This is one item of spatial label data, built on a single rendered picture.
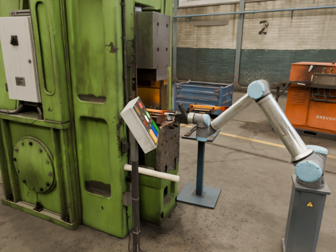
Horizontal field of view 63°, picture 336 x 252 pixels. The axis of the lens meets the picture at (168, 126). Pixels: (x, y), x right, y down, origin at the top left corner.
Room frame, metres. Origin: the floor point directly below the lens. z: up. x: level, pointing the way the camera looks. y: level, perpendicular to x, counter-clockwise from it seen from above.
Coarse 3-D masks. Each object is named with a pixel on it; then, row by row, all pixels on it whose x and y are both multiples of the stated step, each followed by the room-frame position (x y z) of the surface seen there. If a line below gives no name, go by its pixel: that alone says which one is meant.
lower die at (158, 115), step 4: (148, 112) 2.26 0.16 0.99; (152, 112) 2.26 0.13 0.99; (156, 112) 2.24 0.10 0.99; (160, 112) 2.23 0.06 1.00; (152, 116) 2.16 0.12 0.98; (156, 116) 2.16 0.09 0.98; (160, 116) 2.20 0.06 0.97; (164, 116) 2.27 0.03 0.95; (156, 120) 2.14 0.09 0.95; (160, 120) 2.20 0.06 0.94; (164, 120) 2.27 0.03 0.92
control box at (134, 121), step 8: (128, 104) 1.69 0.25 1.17; (136, 104) 1.65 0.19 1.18; (128, 112) 1.51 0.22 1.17; (136, 112) 1.54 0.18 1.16; (144, 112) 1.73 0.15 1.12; (128, 120) 1.51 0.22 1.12; (136, 120) 1.51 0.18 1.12; (136, 128) 1.51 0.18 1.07; (144, 128) 1.51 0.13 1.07; (136, 136) 1.51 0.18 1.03; (144, 136) 1.51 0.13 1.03; (144, 144) 1.51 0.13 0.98; (152, 144) 1.51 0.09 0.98; (144, 152) 1.51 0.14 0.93
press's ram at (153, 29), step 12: (144, 12) 2.12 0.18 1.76; (156, 12) 2.14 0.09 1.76; (144, 24) 2.12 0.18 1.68; (156, 24) 2.14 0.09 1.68; (168, 24) 2.32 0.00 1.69; (144, 36) 2.12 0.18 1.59; (156, 36) 2.14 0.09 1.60; (168, 36) 2.32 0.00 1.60; (144, 48) 2.12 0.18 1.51; (156, 48) 2.14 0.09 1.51; (168, 48) 2.32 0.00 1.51; (144, 60) 2.12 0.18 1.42; (156, 60) 2.14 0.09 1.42; (168, 60) 2.33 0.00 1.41
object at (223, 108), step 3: (189, 105) 2.65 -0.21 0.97; (195, 105) 2.63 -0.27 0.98; (198, 105) 2.62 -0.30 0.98; (201, 105) 2.62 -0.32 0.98; (204, 105) 2.62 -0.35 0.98; (210, 108) 2.58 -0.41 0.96; (216, 108) 2.56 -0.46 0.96; (219, 108) 2.55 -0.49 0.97; (222, 108) 2.54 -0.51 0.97; (225, 108) 2.54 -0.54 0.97
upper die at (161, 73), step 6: (138, 72) 2.20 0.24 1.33; (144, 72) 2.18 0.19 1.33; (150, 72) 2.16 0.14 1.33; (156, 72) 2.14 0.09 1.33; (162, 72) 2.23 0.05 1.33; (138, 78) 2.20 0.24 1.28; (144, 78) 2.18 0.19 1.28; (150, 78) 2.16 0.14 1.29; (156, 78) 2.14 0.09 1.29; (162, 78) 2.23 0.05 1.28
